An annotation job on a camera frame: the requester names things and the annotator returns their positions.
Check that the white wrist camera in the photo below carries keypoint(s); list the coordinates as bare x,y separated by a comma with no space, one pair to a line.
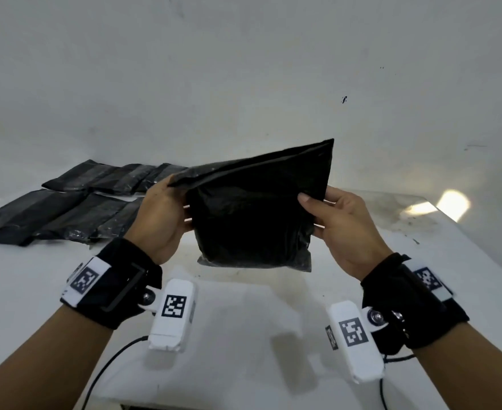
172,333
362,362

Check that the person's left hand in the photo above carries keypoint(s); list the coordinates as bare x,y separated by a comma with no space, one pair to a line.
161,226

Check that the black wristband with markers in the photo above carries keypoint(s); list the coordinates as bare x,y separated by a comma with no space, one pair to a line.
421,320
122,260

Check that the crinkled black plastic bag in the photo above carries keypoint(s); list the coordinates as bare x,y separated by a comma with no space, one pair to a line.
122,179

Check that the person's left forearm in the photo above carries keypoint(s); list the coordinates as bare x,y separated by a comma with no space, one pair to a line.
37,362

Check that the row of black plastic packets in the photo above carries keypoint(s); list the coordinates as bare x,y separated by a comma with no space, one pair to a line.
251,217

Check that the black left wristband with markers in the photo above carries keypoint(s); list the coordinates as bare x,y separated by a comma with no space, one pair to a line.
122,260

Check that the glossy black plastic bag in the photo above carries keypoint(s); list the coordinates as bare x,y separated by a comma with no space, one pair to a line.
80,219

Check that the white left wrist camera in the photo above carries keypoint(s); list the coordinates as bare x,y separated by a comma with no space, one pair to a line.
172,333

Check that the person's right hand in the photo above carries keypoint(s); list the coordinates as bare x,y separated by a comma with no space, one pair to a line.
353,239

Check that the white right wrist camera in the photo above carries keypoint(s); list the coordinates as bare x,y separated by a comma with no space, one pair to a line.
362,362

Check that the black right wristband with markers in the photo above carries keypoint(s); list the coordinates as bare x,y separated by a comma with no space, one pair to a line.
421,320

